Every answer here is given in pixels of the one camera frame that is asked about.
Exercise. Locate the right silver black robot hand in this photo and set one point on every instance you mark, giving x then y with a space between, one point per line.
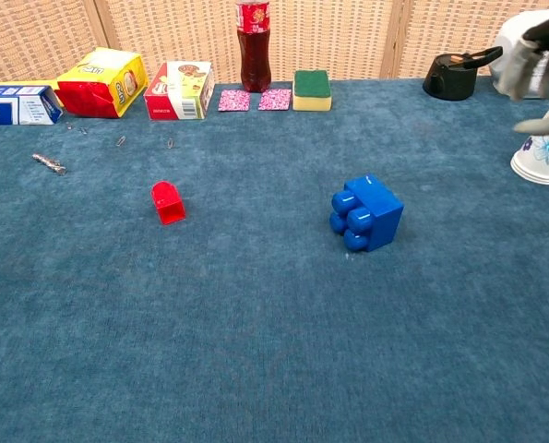
528 69

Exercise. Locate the blue and red cube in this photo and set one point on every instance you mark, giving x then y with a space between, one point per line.
380 212

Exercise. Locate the small red plastic block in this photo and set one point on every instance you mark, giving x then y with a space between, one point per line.
168 205

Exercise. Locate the black teapot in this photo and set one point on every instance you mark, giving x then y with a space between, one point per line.
449 76

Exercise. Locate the white paper cup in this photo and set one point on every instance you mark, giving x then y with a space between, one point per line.
544 159

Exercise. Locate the green yellow sponge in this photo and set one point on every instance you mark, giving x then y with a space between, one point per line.
312 90

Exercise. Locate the pink patterned card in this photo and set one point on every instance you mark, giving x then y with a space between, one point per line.
235 100
275 100

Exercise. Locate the cola bottle red cap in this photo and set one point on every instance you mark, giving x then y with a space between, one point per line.
254 55

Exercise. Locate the red white snack box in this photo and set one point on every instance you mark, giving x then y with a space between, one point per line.
177 92

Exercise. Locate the woven folding screen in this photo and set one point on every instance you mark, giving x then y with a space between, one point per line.
163 27

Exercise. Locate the yellow red Lipo box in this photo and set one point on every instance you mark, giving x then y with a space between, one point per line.
99 83

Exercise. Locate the small metal screw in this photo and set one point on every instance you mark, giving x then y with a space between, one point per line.
49 164

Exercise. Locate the blue toothpaste box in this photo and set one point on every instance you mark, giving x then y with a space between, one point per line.
20 106

